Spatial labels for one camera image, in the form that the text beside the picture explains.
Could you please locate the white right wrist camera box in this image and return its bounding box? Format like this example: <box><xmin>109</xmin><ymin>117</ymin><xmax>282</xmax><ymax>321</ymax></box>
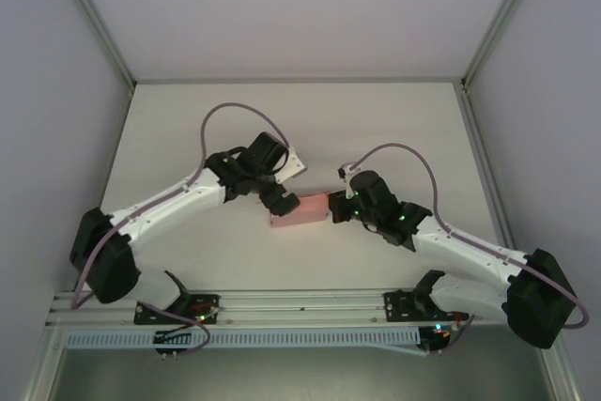
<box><xmin>336</xmin><ymin>162</ymin><xmax>359</xmax><ymax>200</ymax></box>

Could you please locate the white slotted cable duct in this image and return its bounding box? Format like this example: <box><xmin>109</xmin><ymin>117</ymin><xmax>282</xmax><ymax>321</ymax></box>
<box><xmin>63</xmin><ymin>328</ymin><xmax>422</xmax><ymax>350</ymax></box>

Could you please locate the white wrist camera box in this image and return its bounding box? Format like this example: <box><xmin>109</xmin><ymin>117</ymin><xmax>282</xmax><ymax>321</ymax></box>
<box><xmin>274</xmin><ymin>145</ymin><xmax>308</xmax><ymax>184</ymax></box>
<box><xmin>336</xmin><ymin>162</ymin><xmax>359</xmax><ymax>200</ymax></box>

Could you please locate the black electronics box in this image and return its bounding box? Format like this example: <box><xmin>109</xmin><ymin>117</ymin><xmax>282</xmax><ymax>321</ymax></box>
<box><xmin>153</xmin><ymin>328</ymin><xmax>193</xmax><ymax>356</ymax></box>
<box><xmin>419</xmin><ymin>324</ymin><xmax>455</xmax><ymax>354</ymax></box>

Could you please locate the aluminium side rail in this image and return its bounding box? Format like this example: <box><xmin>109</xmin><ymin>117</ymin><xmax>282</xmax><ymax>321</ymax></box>
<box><xmin>457</xmin><ymin>84</ymin><xmax>534</xmax><ymax>261</ymax></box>

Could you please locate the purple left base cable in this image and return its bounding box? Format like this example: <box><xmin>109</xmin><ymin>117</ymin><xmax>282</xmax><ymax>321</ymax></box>
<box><xmin>154</xmin><ymin>314</ymin><xmax>215</xmax><ymax>356</ymax></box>

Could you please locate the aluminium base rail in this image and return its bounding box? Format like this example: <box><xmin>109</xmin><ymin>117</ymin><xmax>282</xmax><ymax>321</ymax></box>
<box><xmin>46</xmin><ymin>284</ymin><xmax>550</xmax><ymax>327</ymax></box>

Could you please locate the aluminium horizontal frame bar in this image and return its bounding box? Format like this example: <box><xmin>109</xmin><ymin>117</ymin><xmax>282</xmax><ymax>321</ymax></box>
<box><xmin>133</xmin><ymin>74</ymin><xmax>466</xmax><ymax>86</ymax></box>

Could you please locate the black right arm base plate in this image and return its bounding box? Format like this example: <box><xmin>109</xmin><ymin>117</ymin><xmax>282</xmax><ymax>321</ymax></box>
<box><xmin>383</xmin><ymin>290</ymin><xmax>469</xmax><ymax>325</ymax></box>

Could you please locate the aluminium frame leg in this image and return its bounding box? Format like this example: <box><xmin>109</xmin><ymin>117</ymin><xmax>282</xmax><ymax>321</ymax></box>
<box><xmin>27</xmin><ymin>320</ymin><xmax>67</xmax><ymax>401</ymax></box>
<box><xmin>539</xmin><ymin>344</ymin><xmax>588</xmax><ymax>401</ymax></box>

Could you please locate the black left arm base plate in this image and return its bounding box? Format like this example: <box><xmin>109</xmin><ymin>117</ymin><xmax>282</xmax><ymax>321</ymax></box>
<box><xmin>134</xmin><ymin>293</ymin><xmax>222</xmax><ymax>326</ymax></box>

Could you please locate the aluminium frame corner post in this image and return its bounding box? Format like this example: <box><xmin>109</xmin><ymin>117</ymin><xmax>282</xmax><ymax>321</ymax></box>
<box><xmin>462</xmin><ymin>0</ymin><xmax>547</xmax><ymax>92</ymax></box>
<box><xmin>49</xmin><ymin>0</ymin><xmax>138</xmax><ymax>91</ymax></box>

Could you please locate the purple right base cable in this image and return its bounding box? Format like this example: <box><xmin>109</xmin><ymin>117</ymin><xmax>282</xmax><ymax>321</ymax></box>
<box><xmin>424</xmin><ymin>314</ymin><xmax>476</xmax><ymax>355</ymax></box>

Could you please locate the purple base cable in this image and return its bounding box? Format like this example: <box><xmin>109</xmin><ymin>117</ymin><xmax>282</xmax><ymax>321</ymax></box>
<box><xmin>154</xmin><ymin>314</ymin><xmax>215</xmax><ymax>356</ymax></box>
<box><xmin>424</xmin><ymin>314</ymin><xmax>476</xmax><ymax>355</ymax></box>

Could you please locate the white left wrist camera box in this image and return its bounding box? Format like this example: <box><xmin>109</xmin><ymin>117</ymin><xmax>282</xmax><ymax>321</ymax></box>
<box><xmin>274</xmin><ymin>145</ymin><xmax>308</xmax><ymax>184</ymax></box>

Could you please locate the pink paper box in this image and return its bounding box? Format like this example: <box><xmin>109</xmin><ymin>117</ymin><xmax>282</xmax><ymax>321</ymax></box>
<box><xmin>268</xmin><ymin>192</ymin><xmax>332</xmax><ymax>231</ymax></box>

